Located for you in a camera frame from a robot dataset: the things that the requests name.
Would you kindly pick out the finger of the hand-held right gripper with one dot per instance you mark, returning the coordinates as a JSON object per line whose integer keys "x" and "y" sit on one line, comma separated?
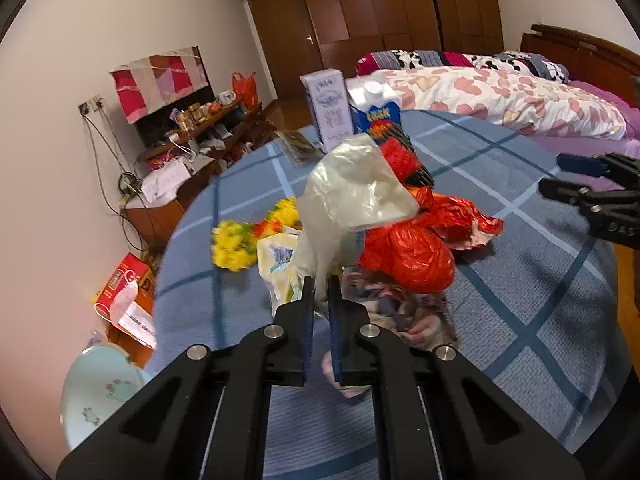
{"x": 560, "y": 190}
{"x": 575, "y": 164}

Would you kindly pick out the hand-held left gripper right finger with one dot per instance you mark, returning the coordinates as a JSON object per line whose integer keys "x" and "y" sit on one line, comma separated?
{"x": 334, "y": 325}

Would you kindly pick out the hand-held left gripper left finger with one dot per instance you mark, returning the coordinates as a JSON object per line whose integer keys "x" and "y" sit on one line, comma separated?
{"x": 307, "y": 320}

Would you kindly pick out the translucent white plastic bag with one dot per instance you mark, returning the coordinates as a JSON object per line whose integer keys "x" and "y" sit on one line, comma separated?
{"x": 350, "y": 185}

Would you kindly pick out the white tissue packet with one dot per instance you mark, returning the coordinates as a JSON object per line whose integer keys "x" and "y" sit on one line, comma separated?
{"x": 275, "y": 262}

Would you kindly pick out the pink printed plastic bag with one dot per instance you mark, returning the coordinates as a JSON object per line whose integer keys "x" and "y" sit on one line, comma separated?
{"x": 400, "y": 310}

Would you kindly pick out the heart print quilt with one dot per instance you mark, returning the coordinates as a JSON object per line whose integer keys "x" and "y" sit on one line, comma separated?
{"x": 500, "y": 95}

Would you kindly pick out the yellow artificial flowers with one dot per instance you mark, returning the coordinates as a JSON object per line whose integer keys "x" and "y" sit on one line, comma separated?
{"x": 232, "y": 245}

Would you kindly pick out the red plastic bag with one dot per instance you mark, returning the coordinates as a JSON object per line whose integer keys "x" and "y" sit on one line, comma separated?
{"x": 415, "y": 255}

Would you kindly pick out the red foil wrapper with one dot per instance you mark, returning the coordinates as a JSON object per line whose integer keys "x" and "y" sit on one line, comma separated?
{"x": 450, "y": 215}

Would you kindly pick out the wooden bed headboard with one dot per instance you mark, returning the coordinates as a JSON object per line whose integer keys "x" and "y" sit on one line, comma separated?
{"x": 585, "y": 47}

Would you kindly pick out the blue plaid tablecloth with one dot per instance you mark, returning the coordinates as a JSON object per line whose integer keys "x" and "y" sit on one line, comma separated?
{"x": 500, "y": 310}

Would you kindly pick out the cow print blanket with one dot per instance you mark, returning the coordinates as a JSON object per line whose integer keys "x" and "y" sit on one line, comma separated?
{"x": 450, "y": 59}

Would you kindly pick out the red snack packet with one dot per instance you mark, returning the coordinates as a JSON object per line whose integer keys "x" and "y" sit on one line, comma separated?
{"x": 397, "y": 157}

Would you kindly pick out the small clear packet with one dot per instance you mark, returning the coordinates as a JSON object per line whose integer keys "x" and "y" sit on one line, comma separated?
{"x": 300, "y": 147}

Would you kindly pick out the red cardboard box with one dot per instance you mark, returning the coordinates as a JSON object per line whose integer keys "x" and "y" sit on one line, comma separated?
{"x": 120, "y": 275}

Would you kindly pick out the white flat box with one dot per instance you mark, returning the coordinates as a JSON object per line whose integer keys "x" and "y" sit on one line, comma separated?
{"x": 165, "y": 182}

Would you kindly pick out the blue milk carton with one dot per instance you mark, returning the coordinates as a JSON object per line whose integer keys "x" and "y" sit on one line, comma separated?
{"x": 375, "y": 117}

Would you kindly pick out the wooden television stand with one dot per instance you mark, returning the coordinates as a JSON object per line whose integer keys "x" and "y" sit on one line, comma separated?
{"x": 230, "y": 135}

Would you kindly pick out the white milk carton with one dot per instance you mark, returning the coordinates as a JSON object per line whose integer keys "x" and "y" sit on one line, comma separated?
{"x": 330, "y": 110}

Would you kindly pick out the light blue basin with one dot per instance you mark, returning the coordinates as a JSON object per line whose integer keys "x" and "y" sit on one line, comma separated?
{"x": 95, "y": 395}

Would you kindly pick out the gold lidded jar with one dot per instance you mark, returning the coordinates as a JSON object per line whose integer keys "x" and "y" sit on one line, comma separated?
{"x": 184, "y": 119}
{"x": 196, "y": 112}

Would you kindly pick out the wooden wardrobe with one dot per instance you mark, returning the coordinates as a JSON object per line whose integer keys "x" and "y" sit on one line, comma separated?
{"x": 400, "y": 5}

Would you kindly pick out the white mug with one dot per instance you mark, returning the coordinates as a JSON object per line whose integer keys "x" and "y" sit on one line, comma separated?
{"x": 226, "y": 97}

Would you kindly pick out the orange plastic bag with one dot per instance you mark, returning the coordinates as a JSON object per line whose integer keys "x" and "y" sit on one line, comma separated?
{"x": 245, "y": 90}

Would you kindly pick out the black television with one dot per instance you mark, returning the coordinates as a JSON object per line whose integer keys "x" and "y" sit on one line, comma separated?
{"x": 155, "y": 127}

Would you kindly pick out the wooden door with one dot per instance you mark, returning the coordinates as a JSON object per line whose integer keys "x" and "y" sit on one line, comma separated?
{"x": 285, "y": 40}

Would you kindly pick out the red and white cover cloth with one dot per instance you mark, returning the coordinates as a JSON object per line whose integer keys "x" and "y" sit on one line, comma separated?
{"x": 150, "y": 80}

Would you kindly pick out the wall power socket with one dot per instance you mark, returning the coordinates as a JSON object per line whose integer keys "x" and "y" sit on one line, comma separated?
{"x": 92, "y": 104}

